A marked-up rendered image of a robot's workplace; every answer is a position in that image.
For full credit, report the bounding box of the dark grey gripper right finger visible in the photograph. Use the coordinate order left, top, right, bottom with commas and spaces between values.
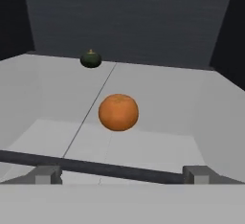
182, 165, 245, 185

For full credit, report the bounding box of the dark grey fridge shelf rail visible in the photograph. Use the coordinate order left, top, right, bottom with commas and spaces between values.
0, 149, 186, 185

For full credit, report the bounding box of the orange round fruit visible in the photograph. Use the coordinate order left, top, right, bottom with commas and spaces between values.
98, 93, 140, 132

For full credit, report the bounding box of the dark green round squash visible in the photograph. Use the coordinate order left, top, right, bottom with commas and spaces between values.
79, 49, 102, 69

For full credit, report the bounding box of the white fridge interior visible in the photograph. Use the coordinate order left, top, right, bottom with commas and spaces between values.
0, 53, 245, 186

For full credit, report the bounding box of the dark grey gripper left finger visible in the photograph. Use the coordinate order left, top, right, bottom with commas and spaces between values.
0, 165, 63, 185

